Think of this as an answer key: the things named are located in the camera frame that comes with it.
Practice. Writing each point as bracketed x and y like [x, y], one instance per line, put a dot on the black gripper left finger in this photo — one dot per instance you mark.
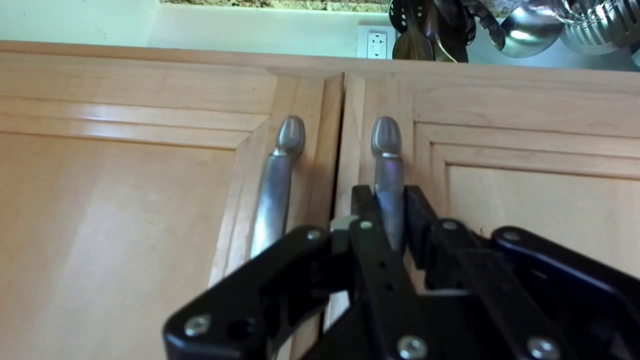
[251, 313]

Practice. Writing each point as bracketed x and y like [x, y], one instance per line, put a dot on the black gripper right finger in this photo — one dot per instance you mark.
[528, 297]

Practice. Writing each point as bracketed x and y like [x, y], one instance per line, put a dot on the wooden cabinet door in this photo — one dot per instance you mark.
[127, 187]
[557, 155]

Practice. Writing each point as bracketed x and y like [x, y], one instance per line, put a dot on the door metal handle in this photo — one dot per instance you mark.
[275, 185]
[388, 176]

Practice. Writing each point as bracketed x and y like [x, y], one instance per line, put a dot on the metal kitchen utensils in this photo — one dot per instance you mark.
[523, 28]

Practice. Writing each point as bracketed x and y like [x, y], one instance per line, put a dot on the dark wooden utensils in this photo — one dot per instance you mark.
[436, 31]

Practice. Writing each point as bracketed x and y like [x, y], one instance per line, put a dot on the white wall outlet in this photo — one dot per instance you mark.
[374, 43]

